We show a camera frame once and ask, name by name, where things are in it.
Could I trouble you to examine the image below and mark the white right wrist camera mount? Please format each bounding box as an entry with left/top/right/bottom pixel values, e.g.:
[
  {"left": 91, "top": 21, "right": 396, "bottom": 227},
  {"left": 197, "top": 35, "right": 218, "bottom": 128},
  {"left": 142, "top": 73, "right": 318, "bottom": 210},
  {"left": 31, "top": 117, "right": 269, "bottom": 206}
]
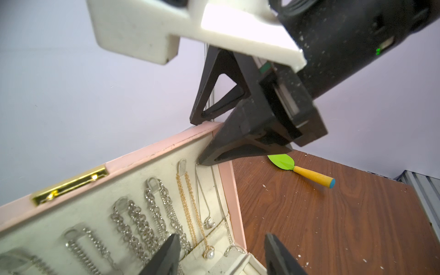
[{"left": 87, "top": 1, "right": 307, "bottom": 72}]

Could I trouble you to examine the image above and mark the silver disc pendant necklace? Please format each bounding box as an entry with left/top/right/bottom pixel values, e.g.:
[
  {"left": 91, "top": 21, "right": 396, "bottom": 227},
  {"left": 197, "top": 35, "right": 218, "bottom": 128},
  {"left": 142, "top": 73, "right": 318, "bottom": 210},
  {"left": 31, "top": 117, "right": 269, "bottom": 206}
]
[{"left": 109, "top": 197, "right": 162, "bottom": 265}]

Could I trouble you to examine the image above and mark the green leaf spatula yellow handle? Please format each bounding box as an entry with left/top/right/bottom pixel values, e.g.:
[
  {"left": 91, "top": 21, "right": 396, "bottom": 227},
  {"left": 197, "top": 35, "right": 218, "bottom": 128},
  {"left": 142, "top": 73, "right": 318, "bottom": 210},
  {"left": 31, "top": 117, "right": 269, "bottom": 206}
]
[{"left": 268, "top": 154, "right": 336, "bottom": 189}]

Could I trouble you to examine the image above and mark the pink jewelry box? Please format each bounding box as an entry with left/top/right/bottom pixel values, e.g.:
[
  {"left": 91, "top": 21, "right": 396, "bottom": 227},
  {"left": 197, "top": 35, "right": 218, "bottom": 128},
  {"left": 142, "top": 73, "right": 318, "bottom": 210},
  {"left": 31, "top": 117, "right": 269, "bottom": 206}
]
[{"left": 1, "top": 122, "right": 267, "bottom": 275}]

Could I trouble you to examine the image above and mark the thin silver necklace chain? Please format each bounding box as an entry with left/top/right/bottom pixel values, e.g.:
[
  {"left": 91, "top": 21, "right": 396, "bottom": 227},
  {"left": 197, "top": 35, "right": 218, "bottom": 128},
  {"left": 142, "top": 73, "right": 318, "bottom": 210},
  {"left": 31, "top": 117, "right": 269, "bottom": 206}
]
[{"left": 194, "top": 164, "right": 246, "bottom": 258}]

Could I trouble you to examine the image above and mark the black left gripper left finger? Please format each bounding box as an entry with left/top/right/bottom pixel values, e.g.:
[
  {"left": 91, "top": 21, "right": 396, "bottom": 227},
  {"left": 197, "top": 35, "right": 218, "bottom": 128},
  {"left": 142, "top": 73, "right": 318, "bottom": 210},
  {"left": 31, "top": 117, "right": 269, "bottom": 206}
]
[{"left": 139, "top": 234, "right": 181, "bottom": 275}]

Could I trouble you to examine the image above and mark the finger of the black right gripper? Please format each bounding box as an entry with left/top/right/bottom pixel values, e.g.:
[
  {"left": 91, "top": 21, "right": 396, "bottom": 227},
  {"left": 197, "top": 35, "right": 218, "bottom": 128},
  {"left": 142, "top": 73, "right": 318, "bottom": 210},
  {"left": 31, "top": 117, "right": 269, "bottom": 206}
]
[
  {"left": 190, "top": 45, "right": 256, "bottom": 126},
  {"left": 198, "top": 99, "right": 292, "bottom": 166}
]

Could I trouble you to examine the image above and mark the gold pearl pendant necklace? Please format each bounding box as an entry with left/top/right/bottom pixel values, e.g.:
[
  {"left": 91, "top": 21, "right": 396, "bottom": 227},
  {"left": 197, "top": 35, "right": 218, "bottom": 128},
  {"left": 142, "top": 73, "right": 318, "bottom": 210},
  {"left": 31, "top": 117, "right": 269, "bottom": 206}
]
[{"left": 175, "top": 171, "right": 216, "bottom": 260}]

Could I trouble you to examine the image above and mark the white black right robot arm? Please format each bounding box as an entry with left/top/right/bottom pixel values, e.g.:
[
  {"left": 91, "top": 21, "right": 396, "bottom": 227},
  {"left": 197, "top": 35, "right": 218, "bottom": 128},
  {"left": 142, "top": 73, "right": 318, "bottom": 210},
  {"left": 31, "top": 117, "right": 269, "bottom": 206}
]
[{"left": 190, "top": 1, "right": 440, "bottom": 166}]

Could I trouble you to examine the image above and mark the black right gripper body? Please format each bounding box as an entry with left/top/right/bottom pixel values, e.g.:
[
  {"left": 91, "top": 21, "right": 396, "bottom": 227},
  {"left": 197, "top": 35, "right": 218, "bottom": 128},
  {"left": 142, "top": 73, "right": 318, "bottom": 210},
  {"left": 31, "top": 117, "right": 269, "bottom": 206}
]
[{"left": 254, "top": 57, "right": 328, "bottom": 147}]

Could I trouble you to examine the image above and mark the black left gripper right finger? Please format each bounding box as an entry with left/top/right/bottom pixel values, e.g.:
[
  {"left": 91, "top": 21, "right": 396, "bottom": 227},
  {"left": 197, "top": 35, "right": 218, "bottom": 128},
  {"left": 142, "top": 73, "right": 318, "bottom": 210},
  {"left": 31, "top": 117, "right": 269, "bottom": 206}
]
[{"left": 264, "top": 233, "right": 307, "bottom": 275}]

